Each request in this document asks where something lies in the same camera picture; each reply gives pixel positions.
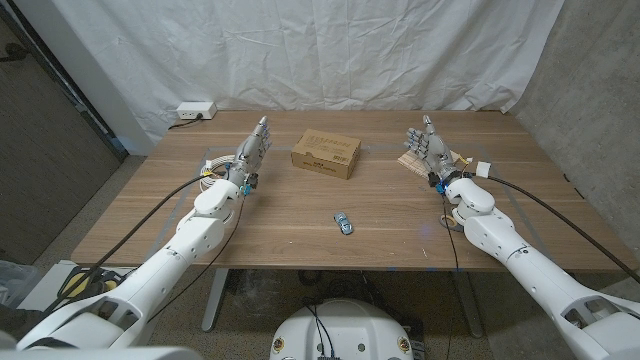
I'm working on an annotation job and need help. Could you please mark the small silver-blue toy car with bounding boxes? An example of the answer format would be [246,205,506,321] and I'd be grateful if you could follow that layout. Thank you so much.
[333,211,354,236]

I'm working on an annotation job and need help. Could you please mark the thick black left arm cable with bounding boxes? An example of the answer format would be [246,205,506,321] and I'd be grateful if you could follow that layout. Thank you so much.
[29,171,229,326]

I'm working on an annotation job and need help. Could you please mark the yellow and black floor object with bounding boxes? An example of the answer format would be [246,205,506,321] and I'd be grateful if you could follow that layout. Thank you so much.
[57,265,132,302]

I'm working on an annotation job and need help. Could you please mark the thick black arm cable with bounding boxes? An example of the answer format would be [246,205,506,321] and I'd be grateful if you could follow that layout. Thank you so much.
[485,173,640,284]
[29,171,229,326]

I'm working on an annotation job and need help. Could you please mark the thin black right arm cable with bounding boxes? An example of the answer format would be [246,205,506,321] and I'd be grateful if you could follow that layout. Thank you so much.
[440,193,460,360]

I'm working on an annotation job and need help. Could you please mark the white floor board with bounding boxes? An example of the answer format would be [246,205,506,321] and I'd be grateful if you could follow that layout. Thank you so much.
[17,259,137,312]

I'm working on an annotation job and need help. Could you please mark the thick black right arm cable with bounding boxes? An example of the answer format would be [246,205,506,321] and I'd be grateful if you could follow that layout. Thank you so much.
[485,173,640,284]

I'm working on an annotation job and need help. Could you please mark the cardboard packing box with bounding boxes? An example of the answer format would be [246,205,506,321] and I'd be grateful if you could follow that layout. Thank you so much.
[291,128,362,181]

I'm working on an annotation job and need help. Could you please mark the yellow-handled scissors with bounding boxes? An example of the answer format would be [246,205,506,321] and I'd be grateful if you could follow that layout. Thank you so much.
[439,213,466,233]

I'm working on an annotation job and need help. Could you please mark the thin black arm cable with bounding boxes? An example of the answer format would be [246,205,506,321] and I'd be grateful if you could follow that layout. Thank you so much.
[147,195,246,324]
[440,193,460,360]

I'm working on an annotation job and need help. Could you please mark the black power strip cord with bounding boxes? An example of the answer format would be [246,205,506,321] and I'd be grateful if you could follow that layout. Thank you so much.
[168,114,204,131]

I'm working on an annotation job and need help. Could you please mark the white backdrop cloth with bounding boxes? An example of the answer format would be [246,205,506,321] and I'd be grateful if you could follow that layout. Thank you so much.
[49,0,566,156]

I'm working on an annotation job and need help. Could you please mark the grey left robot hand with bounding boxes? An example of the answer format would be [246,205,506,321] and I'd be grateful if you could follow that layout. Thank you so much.
[227,115,274,195]

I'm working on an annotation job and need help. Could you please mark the grey table leg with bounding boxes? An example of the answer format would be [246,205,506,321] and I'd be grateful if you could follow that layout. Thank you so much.
[452,271,485,339]
[201,268,230,333]

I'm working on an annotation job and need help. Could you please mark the white power strip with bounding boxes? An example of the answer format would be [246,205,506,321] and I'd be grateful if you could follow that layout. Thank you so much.
[176,101,218,121]

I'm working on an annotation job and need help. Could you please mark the wooden slat mat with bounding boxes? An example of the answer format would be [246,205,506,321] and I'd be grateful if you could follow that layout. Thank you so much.
[397,148,464,180]

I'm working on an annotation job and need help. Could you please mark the coiled white cable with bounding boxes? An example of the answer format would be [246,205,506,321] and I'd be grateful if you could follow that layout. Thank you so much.
[199,154,236,194]

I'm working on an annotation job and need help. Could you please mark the clear plastic bin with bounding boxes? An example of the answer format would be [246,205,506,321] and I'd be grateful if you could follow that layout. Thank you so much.
[0,259,41,309]

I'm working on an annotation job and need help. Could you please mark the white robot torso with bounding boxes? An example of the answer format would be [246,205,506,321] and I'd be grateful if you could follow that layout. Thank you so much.
[269,298,415,360]

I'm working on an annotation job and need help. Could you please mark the black torso cable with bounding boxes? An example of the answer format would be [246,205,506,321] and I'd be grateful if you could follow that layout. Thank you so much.
[305,303,335,359]

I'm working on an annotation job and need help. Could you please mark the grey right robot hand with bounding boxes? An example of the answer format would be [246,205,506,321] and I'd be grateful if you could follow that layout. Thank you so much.
[405,114,464,190]

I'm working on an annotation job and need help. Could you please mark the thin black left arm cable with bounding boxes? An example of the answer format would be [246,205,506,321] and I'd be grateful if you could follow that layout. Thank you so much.
[147,195,246,324]

